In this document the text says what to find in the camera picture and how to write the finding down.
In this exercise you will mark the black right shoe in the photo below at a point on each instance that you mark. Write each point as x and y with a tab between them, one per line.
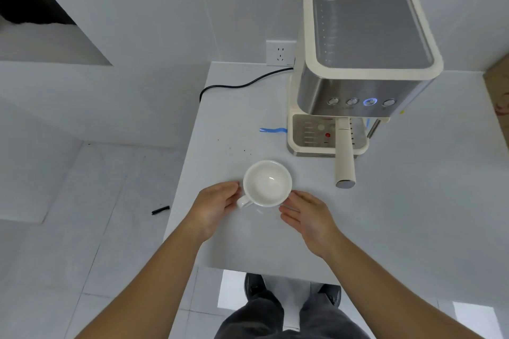
331	294

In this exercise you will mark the dark grey trousers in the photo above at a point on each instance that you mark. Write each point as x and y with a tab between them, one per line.
294	321

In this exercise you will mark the person's right forearm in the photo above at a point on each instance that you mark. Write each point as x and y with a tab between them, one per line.
393	291

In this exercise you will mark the person's left forearm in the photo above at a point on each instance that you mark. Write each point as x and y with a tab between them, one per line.
151	287

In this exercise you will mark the black shoe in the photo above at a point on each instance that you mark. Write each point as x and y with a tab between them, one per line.
254	286
331	294

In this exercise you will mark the cream espresso machine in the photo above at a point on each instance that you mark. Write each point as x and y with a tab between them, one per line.
370	33

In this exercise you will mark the blue tape strip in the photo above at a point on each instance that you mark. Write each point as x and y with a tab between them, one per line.
273	130

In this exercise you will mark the person's right hand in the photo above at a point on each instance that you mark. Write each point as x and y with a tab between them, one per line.
312	219

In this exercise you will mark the white ceramic cup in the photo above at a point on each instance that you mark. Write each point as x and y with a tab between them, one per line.
267	183

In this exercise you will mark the black marker pen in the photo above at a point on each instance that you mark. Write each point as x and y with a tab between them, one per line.
160	210

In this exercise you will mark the person's left hand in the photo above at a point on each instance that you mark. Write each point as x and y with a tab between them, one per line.
212	207

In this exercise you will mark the person's right thumb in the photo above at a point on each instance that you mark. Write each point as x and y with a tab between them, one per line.
288	215

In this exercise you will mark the brown cardboard box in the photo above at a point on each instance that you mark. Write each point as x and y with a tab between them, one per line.
499	100

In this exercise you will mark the white wall socket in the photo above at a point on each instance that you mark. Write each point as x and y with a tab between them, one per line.
278	52

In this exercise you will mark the black left shoe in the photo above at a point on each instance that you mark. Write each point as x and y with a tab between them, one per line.
254	286

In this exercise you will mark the metal steam wand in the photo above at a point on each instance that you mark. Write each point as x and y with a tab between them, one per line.
373	128

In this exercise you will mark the person's left thumb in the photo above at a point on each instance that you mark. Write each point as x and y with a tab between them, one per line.
230	204

